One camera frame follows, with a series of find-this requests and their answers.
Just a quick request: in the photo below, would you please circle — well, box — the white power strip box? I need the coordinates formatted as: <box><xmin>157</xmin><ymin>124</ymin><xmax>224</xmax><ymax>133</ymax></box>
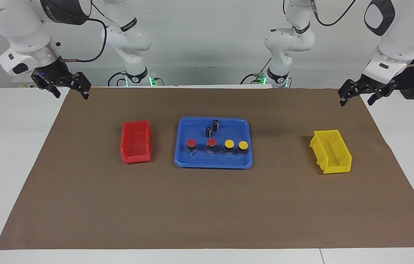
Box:
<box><xmin>12</xmin><ymin>73</ymin><xmax>40</xmax><ymax>88</ymax></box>

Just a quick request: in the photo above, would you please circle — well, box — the yellow plastic bin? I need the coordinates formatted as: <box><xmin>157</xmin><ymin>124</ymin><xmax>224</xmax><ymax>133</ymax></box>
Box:
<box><xmin>309</xmin><ymin>129</ymin><xmax>353</xmax><ymax>175</ymax></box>

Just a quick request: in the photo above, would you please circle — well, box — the red plastic bin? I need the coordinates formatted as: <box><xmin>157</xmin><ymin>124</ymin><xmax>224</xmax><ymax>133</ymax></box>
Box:
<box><xmin>120</xmin><ymin>120</ymin><xmax>152</xmax><ymax>164</ymax></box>

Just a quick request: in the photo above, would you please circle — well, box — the blue plastic tray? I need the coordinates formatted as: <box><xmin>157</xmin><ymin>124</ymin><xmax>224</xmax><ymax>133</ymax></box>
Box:
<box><xmin>174</xmin><ymin>117</ymin><xmax>253</xmax><ymax>169</ymax></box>

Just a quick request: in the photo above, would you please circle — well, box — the brown table mat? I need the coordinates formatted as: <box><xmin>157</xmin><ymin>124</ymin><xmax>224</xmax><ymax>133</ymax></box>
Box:
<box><xmin>0</xmin><ymin>87</ymin><xmax>414</xmax><ymax>250</ymax></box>

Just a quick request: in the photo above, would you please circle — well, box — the black right base cable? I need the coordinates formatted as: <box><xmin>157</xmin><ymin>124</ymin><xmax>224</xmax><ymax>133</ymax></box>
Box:
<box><xmin>107</xmin><ymin>71</ymin><xmax>127</xmax><ymax>87</ymax></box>

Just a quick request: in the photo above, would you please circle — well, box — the black base cable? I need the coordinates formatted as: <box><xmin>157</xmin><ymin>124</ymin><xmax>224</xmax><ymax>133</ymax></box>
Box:
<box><xmin>107</xmin><ymin>71</ymin><xmax>127</xmax><ymax>87</ymax></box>
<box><xmin>240</xmin><ymin>59</ymin><xmax>272</xmax><ymax>85</ymax></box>

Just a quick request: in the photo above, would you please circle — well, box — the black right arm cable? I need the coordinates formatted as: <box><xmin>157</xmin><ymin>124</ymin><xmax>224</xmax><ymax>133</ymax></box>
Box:
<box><xmin>60</xmin><ymin>4</ymin><xmax>108</xmax><ymax>63</ymax></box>

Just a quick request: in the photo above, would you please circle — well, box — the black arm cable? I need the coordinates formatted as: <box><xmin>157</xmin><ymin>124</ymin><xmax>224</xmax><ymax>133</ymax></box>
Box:
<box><xmin>310</xmin><ymin>0</ymin><xmax>357</xmax><ymax>27</ymax></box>
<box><xmin>60</xmin><ymin>4</ymin><xmax>108</xmax><ymax>63</ymax></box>

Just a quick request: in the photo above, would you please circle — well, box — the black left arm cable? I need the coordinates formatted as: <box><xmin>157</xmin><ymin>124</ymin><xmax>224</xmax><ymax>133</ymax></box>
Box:
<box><xmin>310</xmin><ymin>0</ymin><xmax>357</xmax><ymax>27</ymax></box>

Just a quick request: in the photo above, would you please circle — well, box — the black left base cable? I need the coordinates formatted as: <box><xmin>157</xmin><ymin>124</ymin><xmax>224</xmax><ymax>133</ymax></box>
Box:
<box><xmin>240</xmin><ymin>59</ymin><xmax>272</xmax><ymax>85</ymax></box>

